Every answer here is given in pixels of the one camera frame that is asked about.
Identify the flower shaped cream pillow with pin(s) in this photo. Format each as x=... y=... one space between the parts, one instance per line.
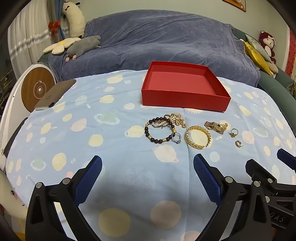
x=59 y=47

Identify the white curtain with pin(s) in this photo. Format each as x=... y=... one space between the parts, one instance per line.
x=28 y=36

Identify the red bow ribbon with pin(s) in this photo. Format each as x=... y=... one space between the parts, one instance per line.
x=53 y=27

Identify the orange framed wall picture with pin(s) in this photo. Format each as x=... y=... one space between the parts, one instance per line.
x=240 y=4

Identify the blue grey bed blanket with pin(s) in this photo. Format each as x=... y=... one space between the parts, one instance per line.
x=131 y=40

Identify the round wooden white device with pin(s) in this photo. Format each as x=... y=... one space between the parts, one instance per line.
x=33 y=84

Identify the white alpaca plush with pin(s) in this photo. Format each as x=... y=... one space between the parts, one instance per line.
x=71 y=11

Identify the red monkey plush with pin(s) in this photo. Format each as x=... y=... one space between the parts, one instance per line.
x=268 y=42

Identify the grey seal plush toy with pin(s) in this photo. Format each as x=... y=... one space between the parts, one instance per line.
x=82 y=46

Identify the brown phone case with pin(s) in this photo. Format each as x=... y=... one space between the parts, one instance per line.
x=54 y=94

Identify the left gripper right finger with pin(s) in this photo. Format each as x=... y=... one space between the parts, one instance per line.
x=252 y=221

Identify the gold yellow cushion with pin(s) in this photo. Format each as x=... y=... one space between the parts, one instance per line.
x=259 y=56

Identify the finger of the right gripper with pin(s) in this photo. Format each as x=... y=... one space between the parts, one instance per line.
x=260 y=174
x=287 y=158

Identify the red cardboard box tray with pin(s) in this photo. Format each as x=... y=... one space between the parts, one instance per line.
x=183 y=85

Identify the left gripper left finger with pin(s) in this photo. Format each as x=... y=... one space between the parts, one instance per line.
x=43 y=223

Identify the green sofa bed frame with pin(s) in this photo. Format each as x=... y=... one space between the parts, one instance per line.
x=275 y=92

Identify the gold cuff bangle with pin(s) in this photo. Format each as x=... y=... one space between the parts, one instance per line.
x=198 y=137

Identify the blue planet print tablecloth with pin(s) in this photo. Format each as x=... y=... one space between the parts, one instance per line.
x=145 y=191

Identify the gold hoop earring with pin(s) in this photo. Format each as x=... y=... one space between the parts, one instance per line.
x=238 y=144

